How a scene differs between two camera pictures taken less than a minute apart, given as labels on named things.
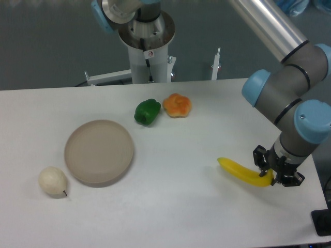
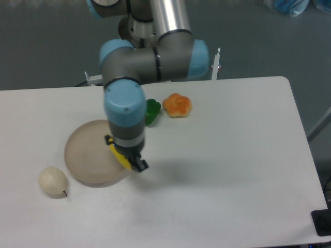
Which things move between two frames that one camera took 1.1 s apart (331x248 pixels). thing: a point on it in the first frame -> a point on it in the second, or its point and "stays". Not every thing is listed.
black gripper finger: x=296 y=180 -> x=136 y=163
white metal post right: x=215 y=65 stays
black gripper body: x=280 y=168 -> x=130 y=153
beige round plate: x=98 y=153 stays
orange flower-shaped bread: x=177 y=106 stays
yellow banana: x=250 y=175 -> x=124 y=159
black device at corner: x=321 y=220 stays
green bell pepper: x=146 y=111 stays
